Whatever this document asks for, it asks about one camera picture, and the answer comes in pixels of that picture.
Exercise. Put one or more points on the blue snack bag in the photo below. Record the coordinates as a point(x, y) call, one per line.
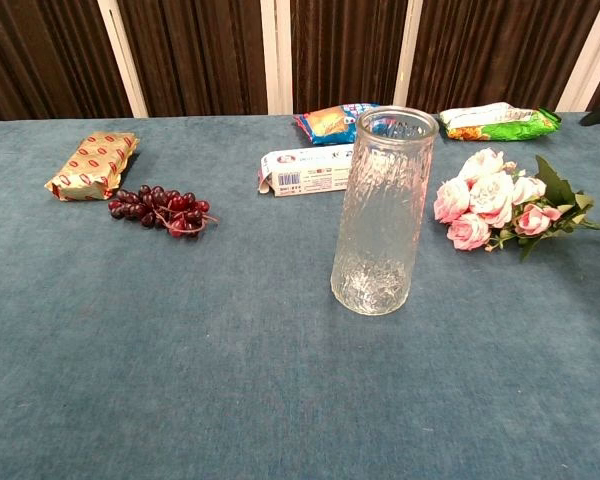
point(327, 125)

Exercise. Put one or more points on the white cardboard box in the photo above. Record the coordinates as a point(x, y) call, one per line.
point(305, 175)

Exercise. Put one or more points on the pink artificial flower bouquet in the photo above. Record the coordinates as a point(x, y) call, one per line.
point(490, 200)

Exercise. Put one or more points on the dark red grape bunch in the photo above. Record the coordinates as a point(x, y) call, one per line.
point(172, 207)

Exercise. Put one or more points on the gold foil snack pack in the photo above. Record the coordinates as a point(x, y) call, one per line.
point(92, 165)

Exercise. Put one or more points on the white partition post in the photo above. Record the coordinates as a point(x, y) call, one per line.
point(276, 55)
point(122, 55)
point(587, 55)
point(409, 50)

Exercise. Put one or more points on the green snack bag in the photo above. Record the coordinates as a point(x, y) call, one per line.
point(505, 125)

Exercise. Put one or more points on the transparent textured glass vase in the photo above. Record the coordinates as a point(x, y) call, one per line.
point(380, 225)

